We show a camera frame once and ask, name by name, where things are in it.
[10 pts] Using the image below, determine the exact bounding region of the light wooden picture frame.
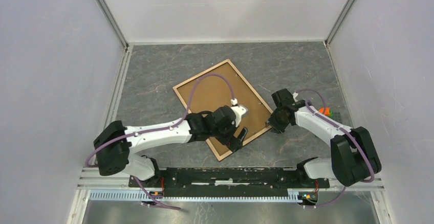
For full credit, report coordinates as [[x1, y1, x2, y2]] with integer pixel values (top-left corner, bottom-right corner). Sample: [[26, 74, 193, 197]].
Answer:
[[173, 59, 272, 146]]

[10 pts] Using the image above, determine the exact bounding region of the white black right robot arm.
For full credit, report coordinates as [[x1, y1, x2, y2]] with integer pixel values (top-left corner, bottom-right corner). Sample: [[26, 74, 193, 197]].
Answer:
[[267, 88, 382, 187]]

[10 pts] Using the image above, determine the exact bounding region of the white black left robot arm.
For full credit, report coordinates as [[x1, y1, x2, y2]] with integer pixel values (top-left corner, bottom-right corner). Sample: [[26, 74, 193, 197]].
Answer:
[[92, 105, 248, 187]]

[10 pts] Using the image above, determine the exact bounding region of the orange curved brick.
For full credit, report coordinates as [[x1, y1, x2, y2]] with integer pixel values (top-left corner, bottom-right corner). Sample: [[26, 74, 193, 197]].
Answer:
[[318, 107, 331, 116]]

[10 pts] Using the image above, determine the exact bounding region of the dark grey brick baseplate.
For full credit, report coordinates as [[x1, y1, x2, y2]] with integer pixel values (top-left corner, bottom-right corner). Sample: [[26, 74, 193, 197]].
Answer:
[[314, 112, 345, 141]]

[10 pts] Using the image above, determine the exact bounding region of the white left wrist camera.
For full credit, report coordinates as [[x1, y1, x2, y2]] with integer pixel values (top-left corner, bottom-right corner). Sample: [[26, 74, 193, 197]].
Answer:
[[230, 98, 249, 127]]

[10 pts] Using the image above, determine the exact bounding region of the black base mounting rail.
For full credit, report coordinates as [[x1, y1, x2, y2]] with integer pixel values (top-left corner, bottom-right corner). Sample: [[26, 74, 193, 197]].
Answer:
[[141, 167, 330, 197]]

